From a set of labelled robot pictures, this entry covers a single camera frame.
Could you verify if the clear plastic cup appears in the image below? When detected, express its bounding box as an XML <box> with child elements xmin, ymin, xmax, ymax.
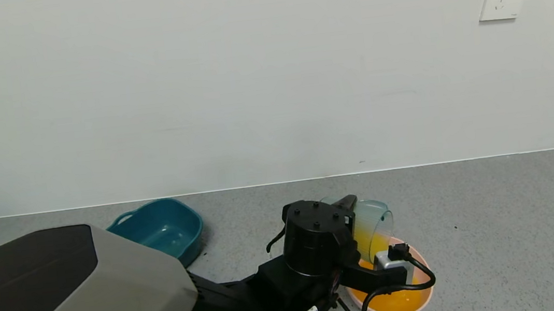
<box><xmin>319</xmin><ymin>189</ymin><xmax>399</xmax><ymax>270</ymax></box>

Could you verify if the pink bowl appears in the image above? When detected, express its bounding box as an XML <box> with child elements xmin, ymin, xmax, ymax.
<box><xmin>340</xmin><ymin>232</ymin><xmax>437</xmax><ymax>311</ymax></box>

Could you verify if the teal plastic basin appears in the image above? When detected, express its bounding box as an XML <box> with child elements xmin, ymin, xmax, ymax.
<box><xmin>104</xmin><ymin>194</ymin><xmax>208</xmax><ymax>277</ymax></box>

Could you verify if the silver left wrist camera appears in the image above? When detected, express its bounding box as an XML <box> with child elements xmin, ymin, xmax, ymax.
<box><xmin>373</xmin><ymin>246</ymin><xmax>415</xmax><ymax>273</ymax></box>

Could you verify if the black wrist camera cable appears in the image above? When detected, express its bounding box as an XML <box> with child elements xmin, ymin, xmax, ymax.
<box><xmin>353</xmin><ymin>239</ymin><xmax>440</xmax><ymax>311</ymax></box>

